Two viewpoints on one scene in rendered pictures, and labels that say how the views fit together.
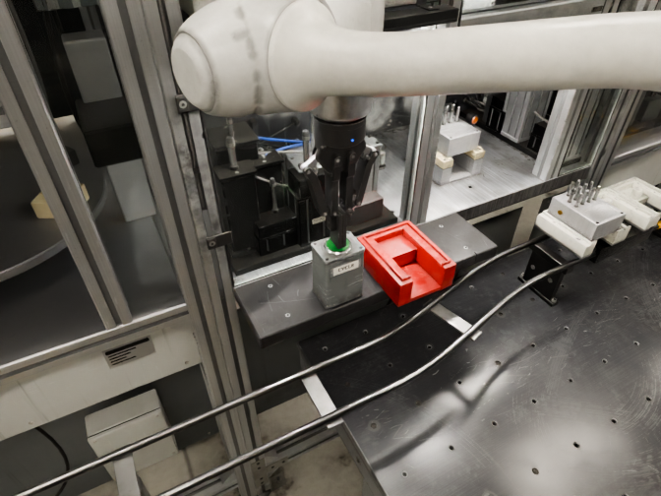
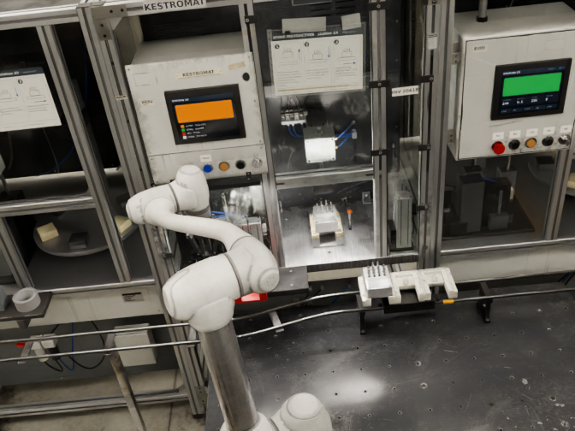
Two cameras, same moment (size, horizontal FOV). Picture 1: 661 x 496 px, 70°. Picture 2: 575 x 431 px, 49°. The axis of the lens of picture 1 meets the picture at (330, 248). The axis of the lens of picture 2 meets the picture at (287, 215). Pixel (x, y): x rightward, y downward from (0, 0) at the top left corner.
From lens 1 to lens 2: 1.81 m
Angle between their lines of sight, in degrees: 23
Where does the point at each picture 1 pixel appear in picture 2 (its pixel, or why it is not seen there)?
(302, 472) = not seen: hidden behind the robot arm
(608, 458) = not seen: hidden behind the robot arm
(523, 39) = (192, 224)
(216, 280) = (167, 273)
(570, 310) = (370, 339)
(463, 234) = (297, 278)
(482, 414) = (275, 371)
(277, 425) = not seen: hidden behind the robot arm
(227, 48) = (134, 209)
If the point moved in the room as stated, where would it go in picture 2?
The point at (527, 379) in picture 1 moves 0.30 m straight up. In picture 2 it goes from (311, 364) to (305, 308)
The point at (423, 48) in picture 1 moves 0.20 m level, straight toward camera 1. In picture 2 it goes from (171, 221) to (125, 256)
